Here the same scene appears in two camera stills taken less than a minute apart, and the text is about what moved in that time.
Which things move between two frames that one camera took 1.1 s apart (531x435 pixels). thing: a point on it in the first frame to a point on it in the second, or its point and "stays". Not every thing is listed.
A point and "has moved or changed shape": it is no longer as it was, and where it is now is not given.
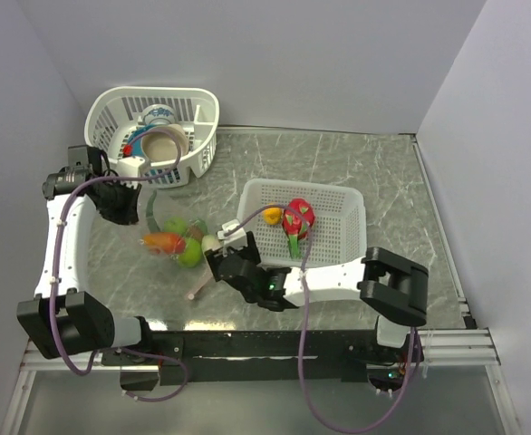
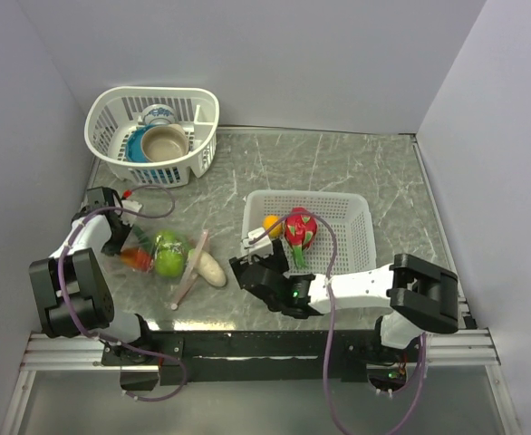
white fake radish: [209, 242] to [208, 269]
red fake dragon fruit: [298, 216] has moved or changed shape
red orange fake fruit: [166, 243] to [137, 258]
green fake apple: [191, 255] to [168, 263]
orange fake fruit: [272, 216] has moved or changed shape
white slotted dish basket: [111, 115] stays
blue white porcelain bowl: [159, 115] stays
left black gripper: [129, 215] to [114, 248]
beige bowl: [161, 147] stays
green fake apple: [175, 225] to [168, 240]
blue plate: [136, 146] stays
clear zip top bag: [180, 238] has moved or changed shape
